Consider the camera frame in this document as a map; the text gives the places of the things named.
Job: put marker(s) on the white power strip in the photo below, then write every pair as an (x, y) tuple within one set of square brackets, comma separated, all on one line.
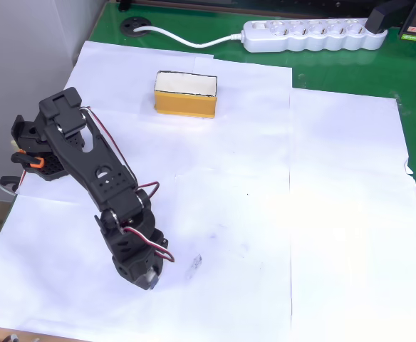
[(311, 35)]

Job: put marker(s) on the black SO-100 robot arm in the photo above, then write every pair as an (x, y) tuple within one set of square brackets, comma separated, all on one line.
[(87, 156)]

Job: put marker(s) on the black orange table clamp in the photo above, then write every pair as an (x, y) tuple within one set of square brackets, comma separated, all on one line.
[(28, 160)]

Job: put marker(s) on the black power adapter plug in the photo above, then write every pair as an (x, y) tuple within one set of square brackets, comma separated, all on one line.
[(382, 18)]

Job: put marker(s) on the white paper sheet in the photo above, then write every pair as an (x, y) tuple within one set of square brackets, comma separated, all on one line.
[(354, 213), (51, 256), (201, 142)]

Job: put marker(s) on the black monitor stand base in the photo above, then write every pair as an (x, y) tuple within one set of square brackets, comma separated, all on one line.
[(229, 5)]

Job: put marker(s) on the yellow box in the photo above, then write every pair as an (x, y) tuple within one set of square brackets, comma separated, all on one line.
[(186, 96)]

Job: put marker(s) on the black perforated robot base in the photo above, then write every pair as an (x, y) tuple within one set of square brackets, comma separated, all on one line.
[(53, 169)]

